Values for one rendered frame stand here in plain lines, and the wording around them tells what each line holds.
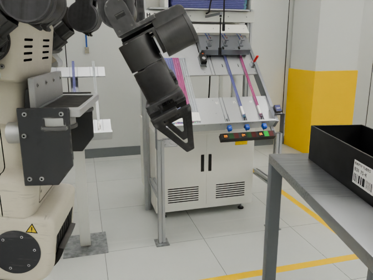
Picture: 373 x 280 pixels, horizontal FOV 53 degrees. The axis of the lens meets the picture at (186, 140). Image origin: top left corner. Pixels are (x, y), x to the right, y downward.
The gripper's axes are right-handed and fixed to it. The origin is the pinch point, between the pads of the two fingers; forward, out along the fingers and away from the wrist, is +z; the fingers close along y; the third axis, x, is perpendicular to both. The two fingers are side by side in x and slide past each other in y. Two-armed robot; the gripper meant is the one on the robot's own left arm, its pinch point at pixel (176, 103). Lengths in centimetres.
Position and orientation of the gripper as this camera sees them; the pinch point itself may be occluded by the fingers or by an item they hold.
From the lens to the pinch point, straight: 110.8
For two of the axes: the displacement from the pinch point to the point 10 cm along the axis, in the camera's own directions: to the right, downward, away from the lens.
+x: -8.9, 4.6, 0.6
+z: 4.6, 8.5, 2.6
